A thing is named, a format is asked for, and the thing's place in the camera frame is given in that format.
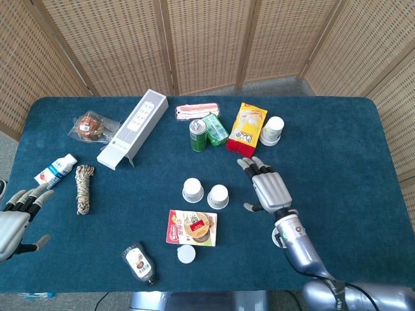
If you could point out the yellow red snack bag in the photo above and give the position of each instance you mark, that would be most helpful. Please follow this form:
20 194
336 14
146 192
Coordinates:
246 129

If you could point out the grey squeeze sauce bottle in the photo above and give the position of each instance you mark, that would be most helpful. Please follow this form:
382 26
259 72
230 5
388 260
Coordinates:
139 264

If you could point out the black white shoe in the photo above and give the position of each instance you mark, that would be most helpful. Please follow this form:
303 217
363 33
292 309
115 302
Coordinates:
2 189

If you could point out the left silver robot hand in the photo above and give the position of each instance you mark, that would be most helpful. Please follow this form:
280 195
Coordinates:
9 230

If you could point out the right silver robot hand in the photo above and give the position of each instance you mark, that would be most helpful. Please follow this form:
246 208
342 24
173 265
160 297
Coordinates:
272 191

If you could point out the green carton pack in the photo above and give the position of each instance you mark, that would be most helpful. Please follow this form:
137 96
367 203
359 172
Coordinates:
216 131

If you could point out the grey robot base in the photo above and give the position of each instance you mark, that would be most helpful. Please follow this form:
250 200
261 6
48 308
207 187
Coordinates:
194 301

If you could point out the round gold tin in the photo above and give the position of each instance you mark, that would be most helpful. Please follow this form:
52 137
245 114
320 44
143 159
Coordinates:
196 226

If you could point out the bread in clear wrapper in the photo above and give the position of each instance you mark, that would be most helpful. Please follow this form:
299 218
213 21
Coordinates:
89 128

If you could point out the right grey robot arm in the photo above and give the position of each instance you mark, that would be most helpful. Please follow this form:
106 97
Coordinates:
304 256

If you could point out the paper cup green flower print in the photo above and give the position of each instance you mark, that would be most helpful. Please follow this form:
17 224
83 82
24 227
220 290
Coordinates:
218 196

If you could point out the paper cup blue flower print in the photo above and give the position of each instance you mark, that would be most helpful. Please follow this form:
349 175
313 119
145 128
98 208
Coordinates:
193 189

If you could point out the long white power strip box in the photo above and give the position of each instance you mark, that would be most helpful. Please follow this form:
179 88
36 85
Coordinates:
136 128

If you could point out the green drink can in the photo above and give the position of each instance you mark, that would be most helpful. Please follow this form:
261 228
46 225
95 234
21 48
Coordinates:
197 137

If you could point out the white blue milk bottle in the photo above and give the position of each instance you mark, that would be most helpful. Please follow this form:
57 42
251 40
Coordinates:
55 171

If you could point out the pink blister pack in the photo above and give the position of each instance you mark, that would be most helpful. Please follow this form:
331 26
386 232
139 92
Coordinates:
194 109

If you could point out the paper cup blue text print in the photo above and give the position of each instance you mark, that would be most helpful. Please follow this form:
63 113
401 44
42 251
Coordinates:
275 238

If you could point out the blue white item on floor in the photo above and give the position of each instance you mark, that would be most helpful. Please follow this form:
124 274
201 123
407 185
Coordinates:
35 295

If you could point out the red white wafer box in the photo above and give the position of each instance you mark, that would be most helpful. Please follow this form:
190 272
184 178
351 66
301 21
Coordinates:
175 230

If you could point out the white paper cup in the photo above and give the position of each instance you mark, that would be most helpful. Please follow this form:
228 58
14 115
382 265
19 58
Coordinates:
272 129

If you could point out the woven bamboo folding screen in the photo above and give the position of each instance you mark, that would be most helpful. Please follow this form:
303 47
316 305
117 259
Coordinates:
207 42

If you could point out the blue table cloth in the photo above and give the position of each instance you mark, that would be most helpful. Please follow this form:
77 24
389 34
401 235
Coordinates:
340 194

